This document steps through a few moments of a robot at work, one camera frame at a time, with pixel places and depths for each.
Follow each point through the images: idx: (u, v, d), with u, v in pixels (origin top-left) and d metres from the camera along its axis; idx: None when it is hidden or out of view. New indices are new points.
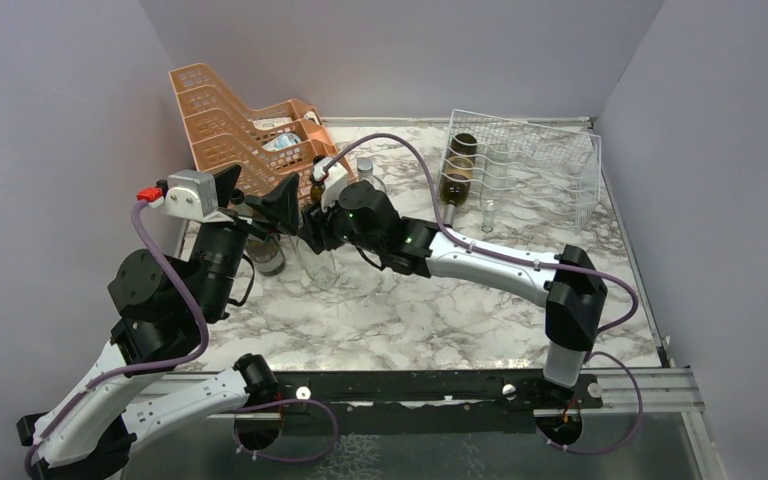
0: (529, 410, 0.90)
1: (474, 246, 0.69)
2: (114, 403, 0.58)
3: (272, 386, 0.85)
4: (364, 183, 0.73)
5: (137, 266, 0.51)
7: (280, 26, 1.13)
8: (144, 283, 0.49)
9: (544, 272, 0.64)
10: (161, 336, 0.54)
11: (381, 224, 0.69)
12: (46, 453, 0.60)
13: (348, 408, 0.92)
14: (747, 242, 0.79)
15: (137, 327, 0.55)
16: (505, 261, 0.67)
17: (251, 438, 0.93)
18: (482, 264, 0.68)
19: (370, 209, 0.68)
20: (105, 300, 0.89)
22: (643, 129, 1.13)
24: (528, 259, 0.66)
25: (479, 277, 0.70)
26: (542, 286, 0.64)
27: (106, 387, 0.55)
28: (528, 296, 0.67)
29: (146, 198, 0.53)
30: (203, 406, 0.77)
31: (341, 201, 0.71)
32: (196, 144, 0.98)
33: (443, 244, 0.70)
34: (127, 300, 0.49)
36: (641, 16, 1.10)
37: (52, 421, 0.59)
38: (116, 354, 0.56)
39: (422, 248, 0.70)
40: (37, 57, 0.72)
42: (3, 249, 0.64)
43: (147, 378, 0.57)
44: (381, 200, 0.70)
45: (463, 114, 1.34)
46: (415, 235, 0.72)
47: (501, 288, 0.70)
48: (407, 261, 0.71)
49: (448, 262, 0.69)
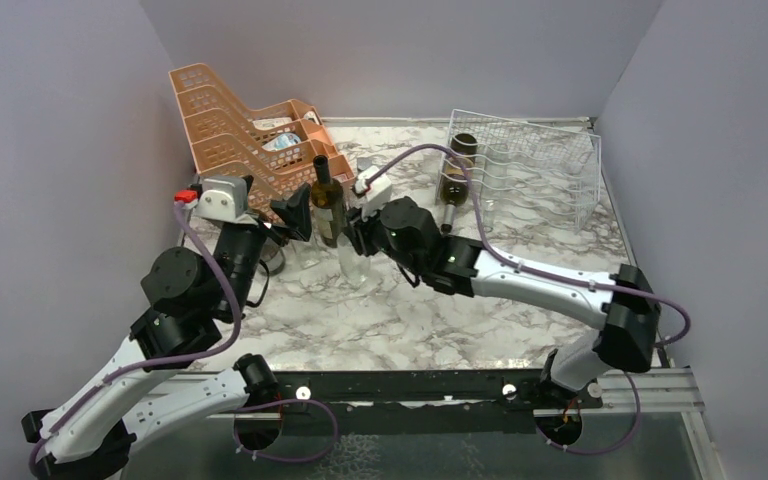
0: (529, 410, 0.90)
1: (522, 265, 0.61)
2: (127, 399, 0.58)
3: (272, 386, 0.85)
4: (408, 197, 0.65)
5: (170, 261, 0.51)
7: (281, 26, 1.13)
8: (179, 277, 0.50)
9: (601, 293, 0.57)
10: (182, 333, 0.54)
11: (425, 244, 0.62)
12: (53, 448, 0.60)
13: (348, 408, 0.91)
14: (747, 242, 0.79)
15: (158, 323, 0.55)
16: (555, 281, 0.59)
17: (251, 438, 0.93)
18: (531, 284, 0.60)
19: (416, 230, 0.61)
20: (105, 301, 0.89)
22: (643, 129, 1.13)
24: (581, 279, 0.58)
25: (526, 298, 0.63)
26: (599, 308, 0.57)
27: (123, 381, 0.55)
28: (581, 320, 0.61)
29: (182, 199, 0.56)
30: (204, 405, 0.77)
31: (383, 217, 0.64)
32: (196, 145, 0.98)
33: (488, 262, 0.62)
34: (161, 294, 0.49)
36: (641, 17, 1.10)
37: (61, 417, 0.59)
38: (134, 349, 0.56)
39: (469, 269, 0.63)
40: (37, 58, 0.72)
42: (3, 249, 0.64)
43: (165, 374, 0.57)
44: (426, 219, 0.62)
45: (463, 114, 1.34)
46: (457, 252, 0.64)
47: (550, 308, 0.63)
48: (450, 281, 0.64)
49: (493, 282, 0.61)
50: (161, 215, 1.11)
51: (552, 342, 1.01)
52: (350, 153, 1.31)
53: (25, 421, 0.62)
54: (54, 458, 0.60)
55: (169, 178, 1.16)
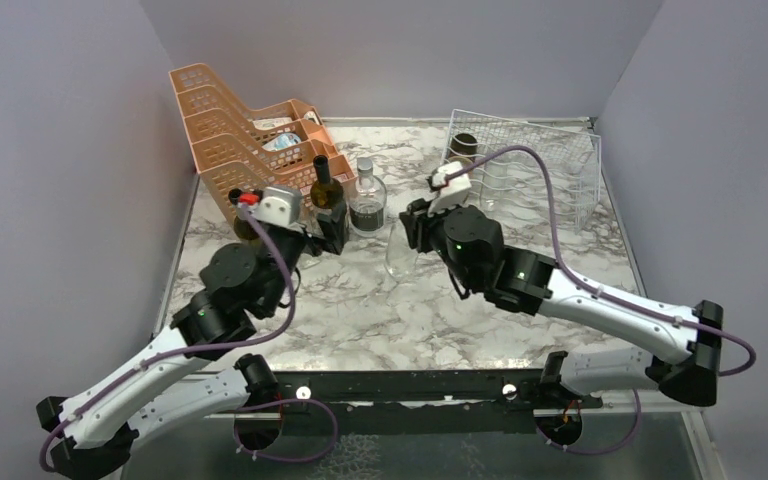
0: (529, 409, 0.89)
1: (602, 291, 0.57)
2: (156, 387, 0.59)
3: (273, 387, 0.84)
4: (473, 206, 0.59)
5: (229, 256, 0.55)
7: (281, 26, 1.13)
8: (238, 269, 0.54)
9: (685, 331, 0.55)
10: (222, 325, 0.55)
11: (492, 259, 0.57)
12: (74, 433, 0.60)
13: (348, 408, 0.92)
14: (747, 243, 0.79)
15: (201, 313, 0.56)
16: (640, 313, 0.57)
17: (251, 439, 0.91)
18: (613, 313, 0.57)
19: (486, 244, 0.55)
20: (105, 301, 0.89)
22: (643, 130, 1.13)
24: (667, 314, 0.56)
25: (598, 324, 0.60)
26: (683, 346, 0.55)
27: (160, 367, 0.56)
28: (653, 351, 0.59)
29: (244, 201, 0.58)
30: (206, 403, 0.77)
31: (445, 227, 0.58)
32: (196, 145, 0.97)
33: (564, 284, 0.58)
34: (223, 282, 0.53)
36: (641, 18, 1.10)
37: (88, 401, 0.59)
38: (173, 335, 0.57)
39: (542, 289, 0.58)
40: (38, 59, 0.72)
42: (3, 250, 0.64)
43: (200, 363, 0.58)
44: (496, 232, 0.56)
45: (463, 114, 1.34)
46: (523, 266, 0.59)
47: (620, 336, 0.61)
48: (517, 299, 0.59)
49: (569, 306, 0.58)
50: (161, 215, 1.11)
51: (552, 342, 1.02)
52: (351, 153, 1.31)
53: (46, 406, 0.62)
54: (73, 443, 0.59)
55: (169, 177, 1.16)
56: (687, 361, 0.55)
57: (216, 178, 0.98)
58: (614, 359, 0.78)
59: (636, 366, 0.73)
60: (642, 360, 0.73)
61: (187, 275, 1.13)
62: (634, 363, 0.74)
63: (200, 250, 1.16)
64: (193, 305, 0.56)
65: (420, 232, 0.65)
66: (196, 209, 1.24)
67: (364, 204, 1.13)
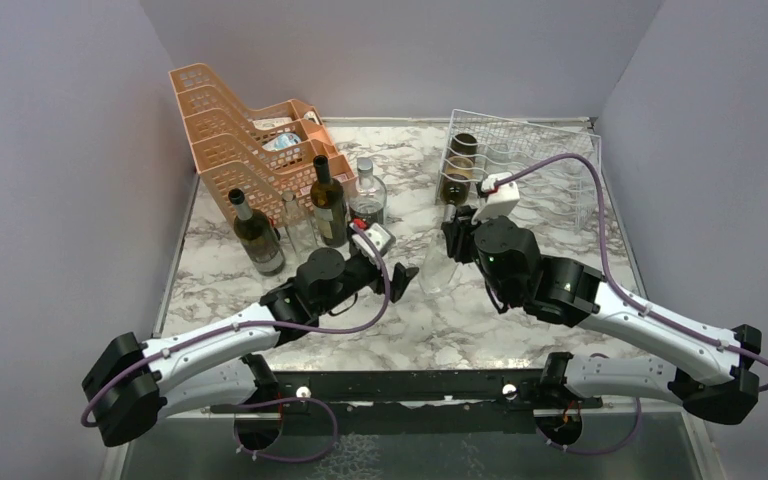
0: (527, 409, 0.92)
1: (650, 310, 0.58)
2: (233, 354, 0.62)
3: (272, 387, 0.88)
4: (504, 219, 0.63)
5: (324, 256, 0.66)
7: (281, 27, 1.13)
8: (331, 267, 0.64)
9: (728, 356, 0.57)
10: (295, 314, 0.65)
11: (528, 269, 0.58)
12: (159, 369, 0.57)
13: (348, 408, 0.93)
14: (748, 242, 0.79)
15: (285, 300, 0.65)
16: (685, 334, 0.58)
17: (251, 438, 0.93)
18: (660, 334, 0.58)
19: (517, 253, 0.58)
20: (105, 301, 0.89)
22: (643, 130, 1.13)
24: (711, 338, 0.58)
25: (639, 341, 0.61)
26: (726, 371, 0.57)
27: (252, 332, 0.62)
28: (689, 370, 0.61)
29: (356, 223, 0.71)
30: (220, 387, 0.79)
31: (477, 238, 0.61)
32: (196, 144, 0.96)
33: (611, 300, 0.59)
34: (317, 275, 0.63)
36: (641, 18, 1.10)
37: (183, 342, 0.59)
38: (263, 310, 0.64)
39: (586, 302, 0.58)
40: (37, 58, 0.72)
42: (2, 250, 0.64)
43: (272, 343, 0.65)
44: (528, 241, 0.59)
45: (463, 114, 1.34)
46: (563, 275, 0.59)
47: (658, 355, 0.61)
48: (559, 309, 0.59)
49: (616, 323, 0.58)
50: (160, 215, 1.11)
51: (552, 342, 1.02)
52: (351, 153, 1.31)
53: (127, 339, 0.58)
54: (157, 378, 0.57)
55: (169, 177, 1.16)
56: (726, 384, 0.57)
57: (216, 178, 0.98)
58: (629, 369, 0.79)
59: (658, 379, 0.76)
60: (665, 374, 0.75)
61: (187, 275, 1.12)
62: (655, 377, 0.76)
63: (200, 251, 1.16)
64: (283, 291, 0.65)
65: (460, 239, 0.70)
66: (196, 209, 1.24)
67: (364, 204, 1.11)
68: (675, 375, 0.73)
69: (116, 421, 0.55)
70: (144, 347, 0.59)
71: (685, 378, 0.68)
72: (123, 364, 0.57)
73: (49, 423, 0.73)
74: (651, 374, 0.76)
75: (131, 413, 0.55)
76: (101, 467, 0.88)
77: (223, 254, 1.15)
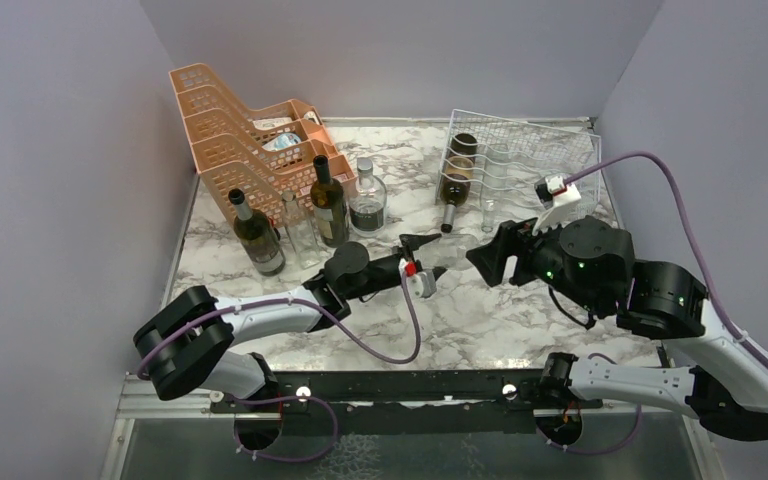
0: (529, 409, 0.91)
1: (746, 340, 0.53)
2: (281, 323, 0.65)
3: (272, 387, 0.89)
4: (590, 216, 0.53)
5: (351, 249, 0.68)
7: (280, 27, 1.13)
8: (355, 260, 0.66)
9: None
10: (327, 299, 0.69)
11: (626, 275, 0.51)
12: (230, 323, 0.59)
13: (348, 408, 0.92)
14: (747, 243, 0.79)
15: (325, 289, 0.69)
16: (764, 366, 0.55)
17: (251, 438, 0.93)
18: (747, 365, 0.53)
19: (618, 258, 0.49)
20: (105, 301, 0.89)
22: (643, 130, 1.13)
24: None
25: (712, 363, 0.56)
26: None
27: (300, 307, 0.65)
28: (740, 394, 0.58)
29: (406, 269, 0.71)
30: (242, 373, 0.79)
31: (561, 241, 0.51)
32: (196, 145, 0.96)
33: (713, 321, 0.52)
34: (344, 269, 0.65)
36: (640, 19, 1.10)
37: (251, 302, 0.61)
38: (305, 292, 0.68)
39: (694, 321, 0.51)
40: (38, 60, 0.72)
42: (3, 251, 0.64)
43: (311, 326, 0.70)
44: (625, 242, 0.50)
45: (463, 114, 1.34)
46: (667, 284, 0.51)
47: (721, 377, 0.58)
48: (660, 323, 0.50)
49: (711, 347, 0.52)
50: (160, 214, 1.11)
51: (552, 342, 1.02)
52: (351, 153, 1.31)
53: (200, 290, 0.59)
54: (228, 329, 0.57)
55: (169, 177, 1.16)
56: None
57: (216, 178, 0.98)
58: (646, 378, 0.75)
59: (674, 392, 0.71)
60: (682, 389, 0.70)
61: (187, 275, 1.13)
62: (670, 390, 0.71)
63: (200, 251, 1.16)
64: (320, 281, 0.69)
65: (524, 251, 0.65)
66: (196, 209, 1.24)
67: (364, 204, 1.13)
68: (694, 389, 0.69)
69: (184, 367, 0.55)
70: (214, 300, 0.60)
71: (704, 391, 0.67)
72: (193, 313, 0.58)
73: (50, 423, 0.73)
74: (666, 386, 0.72)
75: (201, 360, 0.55)
76: (101, 466, 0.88)
77: (223, 255, 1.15)
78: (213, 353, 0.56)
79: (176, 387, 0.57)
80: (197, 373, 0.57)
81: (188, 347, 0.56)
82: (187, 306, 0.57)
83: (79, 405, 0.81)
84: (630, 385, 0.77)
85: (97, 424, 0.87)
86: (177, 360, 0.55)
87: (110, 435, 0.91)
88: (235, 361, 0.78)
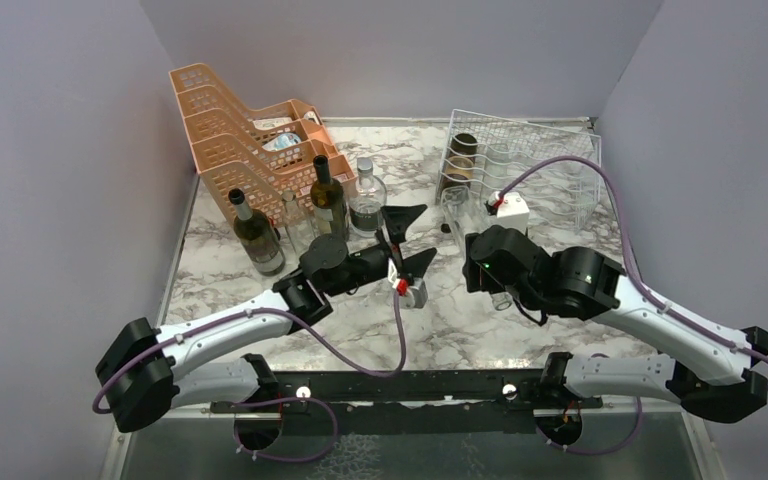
0: (528, 409, 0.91)
1: (669, 308, 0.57)
2: (245, 339, 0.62)
3: (272, 387, 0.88)
4: (492, 224, 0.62)
5: (324, 243, 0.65)
7: (280, 27, 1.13)
8: (333, 254, 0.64)
9: (740, 357, 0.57)
10: (304, 298, 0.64)
11: (525, 265, 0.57)
12: (173, 355, 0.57)
13: (348, 408, 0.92)
14: (748, 242, 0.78)
15: (300, 287, 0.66)
16: (701, 334, 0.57)
17: (251, 438, 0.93)
18: (676, 331, 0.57)
19: (505, 252, 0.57)
20: (104, 299, 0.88)
22: (643, 130, 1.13)
24: (726, 339, 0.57)
25: (651, 338, 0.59)
26: (737, 371, 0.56)
27: (264, 317, 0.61)
28: (693, 367, 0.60)
29: (398, 288, 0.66)
30: (224, 384, 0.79)
31: (470, 251, 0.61)
32: (195, 144, 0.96)
33: (631, 294, 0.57)
34: (319, 264, 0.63)
36: (641, 18, 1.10)
37: (195, 329, 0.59)
38: (275, 297, 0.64)
39: (606, 296, 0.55)
40: (37, 59, 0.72)
42: (0, 250, 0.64)
43: (284, 332, 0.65)
44: (513, 238, 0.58)
45: (463, 114, 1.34)
46: (580, 265, 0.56)
47: (668, 353, 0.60)
48: (578, 302, 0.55)
49: (633, 318, 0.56)
50: (160, 215, 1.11)
51: (552, 342, 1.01)
52: (351, 153, 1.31)
53: (141, 324, 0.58)
54: (171, 363, 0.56)
55: (169, 178, 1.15)
56: (734, 385, 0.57)
57: (216, 178, 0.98)
58: (631, 366, 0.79)
59: (656, 378, 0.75)
60: (663, 373, 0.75)
61: (187, 275, 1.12)
62: (653, 376, 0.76)
63: (200, 250, 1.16)
64: (293, 278, 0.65)
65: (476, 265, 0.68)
66: (196, 209, 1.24)
67: (363, 204, 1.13)
68: (674, 373, 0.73)
69: (134, 403, 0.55)
70: (157, 332, 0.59)
71: (683, 376, 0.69)
72: (138, 349, 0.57)
73: (48, 423, 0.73)
74: (650, 373, 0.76)
75: (148, 397, 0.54)
76: (101, 467, 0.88)
77: (223, 254, 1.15)
78: (160, 388, 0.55)
79: (136, 418, 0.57)
80: (152, 405, 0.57)
81: (134, 383, 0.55)
82: (129, 342, 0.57)
83: (79, 405, 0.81)
84: (619, 375, 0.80)
85: (97, 424, 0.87)
86: (128, 397, 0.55)
87: (110, 435, 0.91)
88: (216, 373, 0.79)
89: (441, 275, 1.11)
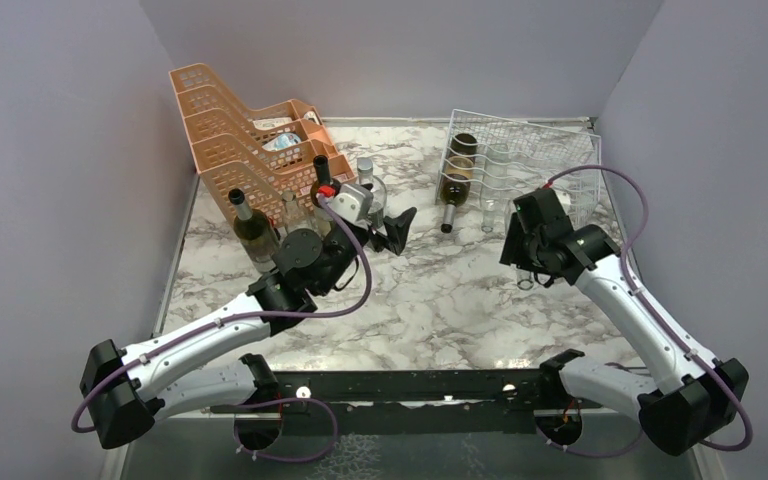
0: (529, 409, 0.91)
1: (640, 292, 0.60)
2: (221, 348, 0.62)
3: (272, 387, 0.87)
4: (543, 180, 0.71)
5: (297, 240, 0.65)
7: (280, 27, 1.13)
8: (305, 252, 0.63)
9: (692, 365, 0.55)
10: (288, 300, 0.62)
11: (542, 217, 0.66)
12: (138, 376, 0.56)
13: (348, 408, 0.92)
14: (747, 243, 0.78)
15: (276, 287, 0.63)
16: (661, 329, 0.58)
17: (251, 438, 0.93)
18: (638, 316, 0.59)
19: (534, 201, 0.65)
20: (104, 299, 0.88)
22: (642, 130, 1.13)
24: (685, 343, 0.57)
25: (618, 319, 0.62)
26: (679, 374, 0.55)
27: (237, 326, 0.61)
28: (650, 367, 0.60)
29: (322, 191, 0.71)
30: (218, 388, 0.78)
31: None
32: (195, 144, 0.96)
33: (613, 269, 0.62)
34: (292, 264, 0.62)
36: (641, 18, 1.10)
37: (160, 347, 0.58)
38: (249, 301, 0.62)
39: (589, 259, 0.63)
40: (37, 59, 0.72)
42: (0, 251, 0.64)
43: (265, 334, 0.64)
44: (547, 194, 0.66)
45: (463, 114, 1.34)
46: (585, 236, 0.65)
47: (633, 345, 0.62)
48: (564, 257, 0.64)
49: (602, 287, 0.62)
50: (160, 215, 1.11)
51: (552, 342, 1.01)
52: (351, 153, 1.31)
53: (108, 346, 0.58)
54: (136, 385, 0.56)
55: (169, 177, 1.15)
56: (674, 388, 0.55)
57: (216, 178, 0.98)
58: (619, 374, 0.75)
59: (634, 388, 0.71)
60: (643, 386, 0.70)
61: (187, 275, 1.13)
62: (632, 386, 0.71)
63: (200, 250, 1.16)
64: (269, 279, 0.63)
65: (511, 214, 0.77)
66: (196, 209, 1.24)
67: None
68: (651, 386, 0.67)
69: (107, 426, 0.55)
70: (123, 353, 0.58)
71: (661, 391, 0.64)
72: (107, 371, 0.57)
73: (49, 424, 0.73)
74: (632, 383, 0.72)
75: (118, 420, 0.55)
76: (101, 467, 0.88)
77: (223, 254, 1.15)
78: (126, 412, 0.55)
79: (114, 438, 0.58)
80: (127, 426, 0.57)
81: (104, 407, 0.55)
82: (97, 366, 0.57)
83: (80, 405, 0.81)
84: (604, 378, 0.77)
85: None
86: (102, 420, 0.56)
87: None
88: (207, 379, 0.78)
89: (441, 275, 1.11)
